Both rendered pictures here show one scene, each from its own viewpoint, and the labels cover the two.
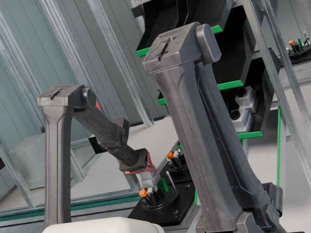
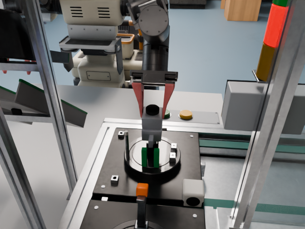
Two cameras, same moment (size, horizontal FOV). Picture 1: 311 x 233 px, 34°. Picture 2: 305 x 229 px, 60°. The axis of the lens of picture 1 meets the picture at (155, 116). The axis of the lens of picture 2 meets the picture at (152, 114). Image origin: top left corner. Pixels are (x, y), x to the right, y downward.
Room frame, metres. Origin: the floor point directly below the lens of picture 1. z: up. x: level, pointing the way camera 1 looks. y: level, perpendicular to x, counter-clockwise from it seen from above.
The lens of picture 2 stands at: (2.10, -0.11, 1.43)
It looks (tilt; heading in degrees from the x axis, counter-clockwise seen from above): 34 degrees down; 153
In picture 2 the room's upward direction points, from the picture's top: straight up
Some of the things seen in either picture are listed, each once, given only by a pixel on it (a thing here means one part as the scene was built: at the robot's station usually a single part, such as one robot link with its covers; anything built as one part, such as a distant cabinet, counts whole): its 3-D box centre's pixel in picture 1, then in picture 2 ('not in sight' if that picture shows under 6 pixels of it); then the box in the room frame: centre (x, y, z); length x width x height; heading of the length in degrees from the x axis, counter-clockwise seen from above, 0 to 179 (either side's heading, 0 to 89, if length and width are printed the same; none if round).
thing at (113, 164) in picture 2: (163, 205); (152, 161); (1.66, 0.10, 0.96); 0.24 x 0.24 x 0.02; 58
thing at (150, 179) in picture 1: (150, 173); (152, 123); (1.67, 0.10, 1.09); 0.08 x 0.04 x 0.07; 149
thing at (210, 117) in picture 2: not in sight; (184, 123); (1.52, 0.29, 0.93); 0.21 x 0.07 x 0.06; 58
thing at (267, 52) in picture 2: not in sight; (277, 60); (1.86, 0.20, 1.28); 0.05 x 0.05 x 0.05
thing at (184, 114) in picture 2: not in sight; (185, 115); (1.52, 0.29, 0.96); 0.04 x 0.04 x 0.02
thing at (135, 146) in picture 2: (160, 200); (152, 155); (1.66, 0.10, 0.98); 0.14 x 0.14 x 0.02
